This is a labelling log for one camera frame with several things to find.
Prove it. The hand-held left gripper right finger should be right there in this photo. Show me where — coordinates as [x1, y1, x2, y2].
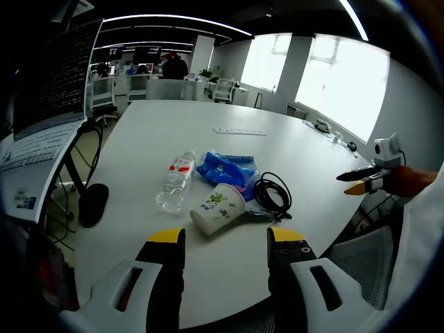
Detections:
[266, 225, 386, 333]

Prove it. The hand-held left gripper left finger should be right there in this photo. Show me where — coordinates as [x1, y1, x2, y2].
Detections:
[58, 228, 187, 333]

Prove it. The clear packet with blue print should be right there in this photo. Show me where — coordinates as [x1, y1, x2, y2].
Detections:
[214, 154, 278, 218]

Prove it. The white paper cup green print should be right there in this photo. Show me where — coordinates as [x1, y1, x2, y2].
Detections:
[189, 182, 246, 237]

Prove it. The clear plastic water bottle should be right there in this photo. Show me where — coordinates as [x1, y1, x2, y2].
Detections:
[155, 150, 198, 214]

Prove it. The blue tissue packet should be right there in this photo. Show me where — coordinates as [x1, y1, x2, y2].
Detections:
[196, 149, 259, 202]

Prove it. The white round tabletop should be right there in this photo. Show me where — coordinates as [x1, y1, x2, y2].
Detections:
[74, 99, 374, 330]

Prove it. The person's right hand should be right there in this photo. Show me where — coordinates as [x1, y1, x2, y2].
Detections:
[381, 165, 422, 198]

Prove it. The small white device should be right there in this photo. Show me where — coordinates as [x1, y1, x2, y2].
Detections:
[314, 117, 334, 133]

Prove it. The grey mesh office chair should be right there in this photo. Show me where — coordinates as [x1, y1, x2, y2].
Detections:
[318, 225, 400, 311]

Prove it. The person's white shirt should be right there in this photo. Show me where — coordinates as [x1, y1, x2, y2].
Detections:
[391, 173, 444, 313]

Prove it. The black round stand base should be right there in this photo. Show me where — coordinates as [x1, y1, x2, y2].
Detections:
[78, 183, 110, 229]

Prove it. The white power strip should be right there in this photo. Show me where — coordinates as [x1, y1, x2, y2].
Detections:
[212, 127, 268, 137]

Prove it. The black laptop stand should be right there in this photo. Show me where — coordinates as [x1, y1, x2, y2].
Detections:
[57, 119, 105, 195]

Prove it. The white office chair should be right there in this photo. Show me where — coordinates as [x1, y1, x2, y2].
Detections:
[126, 74, 150, 105]
[90, 75, 119, 124]
[213, 78, 239, 104]

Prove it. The silver laptop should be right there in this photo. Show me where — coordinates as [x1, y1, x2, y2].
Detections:
[0, 19, 104, 225]

